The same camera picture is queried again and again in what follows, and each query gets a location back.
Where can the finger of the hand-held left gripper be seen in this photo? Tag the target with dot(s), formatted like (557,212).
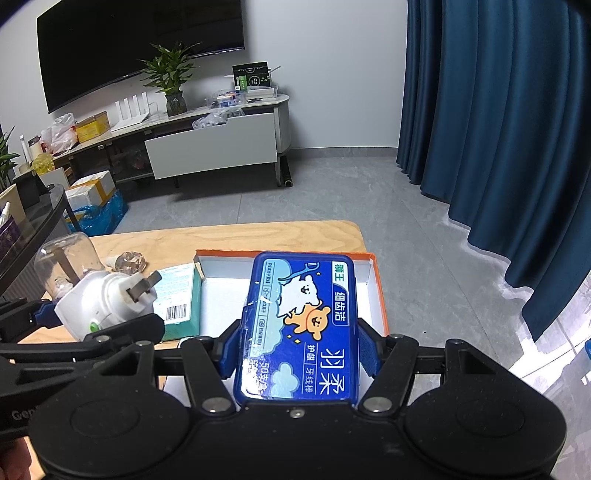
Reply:
(46,314)
(124,330)

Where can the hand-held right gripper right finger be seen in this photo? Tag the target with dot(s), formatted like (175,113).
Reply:
(369,350)

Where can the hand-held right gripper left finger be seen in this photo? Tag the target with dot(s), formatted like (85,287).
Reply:
(229,353)

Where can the white plug-in repeller with bottle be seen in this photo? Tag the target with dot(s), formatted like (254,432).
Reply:
(106,295)

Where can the orange-edged white cardboard tray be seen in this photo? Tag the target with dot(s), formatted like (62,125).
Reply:
(221,295)

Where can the teal bandage box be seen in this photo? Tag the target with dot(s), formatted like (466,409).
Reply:
(178,300)

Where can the blue tissue packet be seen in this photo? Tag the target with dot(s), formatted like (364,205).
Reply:
(300,323)

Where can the person's left hand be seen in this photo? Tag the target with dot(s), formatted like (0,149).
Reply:
(14,459)

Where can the clear refill bottle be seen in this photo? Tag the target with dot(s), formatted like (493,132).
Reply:
(129,262)

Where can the dark glass side table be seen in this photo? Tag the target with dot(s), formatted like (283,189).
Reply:
(32,230)

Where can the blue plastic bag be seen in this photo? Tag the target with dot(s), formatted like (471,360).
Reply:
(101,217)

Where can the white taped cardboard box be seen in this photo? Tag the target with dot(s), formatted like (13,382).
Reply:
(90,191)

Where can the leafy plant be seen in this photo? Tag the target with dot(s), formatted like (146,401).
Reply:
(7,157)

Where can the white red plastic bag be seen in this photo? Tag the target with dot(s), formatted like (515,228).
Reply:
(57,134)

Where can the black tube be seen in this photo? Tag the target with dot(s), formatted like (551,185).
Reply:
(287,173)

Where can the yellow box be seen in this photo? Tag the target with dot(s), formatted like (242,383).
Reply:
(92,127)

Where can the white television cabinet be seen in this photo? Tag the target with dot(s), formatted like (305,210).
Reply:
(212,143)

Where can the white router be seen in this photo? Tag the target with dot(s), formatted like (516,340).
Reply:
(134,110)

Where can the clear plastic bag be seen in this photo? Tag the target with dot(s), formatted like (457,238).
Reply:
(210,121)

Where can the potted green plant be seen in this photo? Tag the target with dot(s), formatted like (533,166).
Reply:
(173,74)

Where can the blue curtain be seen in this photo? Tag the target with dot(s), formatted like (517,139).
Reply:
(485,115)

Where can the green black box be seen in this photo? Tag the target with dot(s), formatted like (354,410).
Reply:
(251,76)

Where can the black wall television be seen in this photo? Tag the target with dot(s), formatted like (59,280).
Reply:
(115,46)

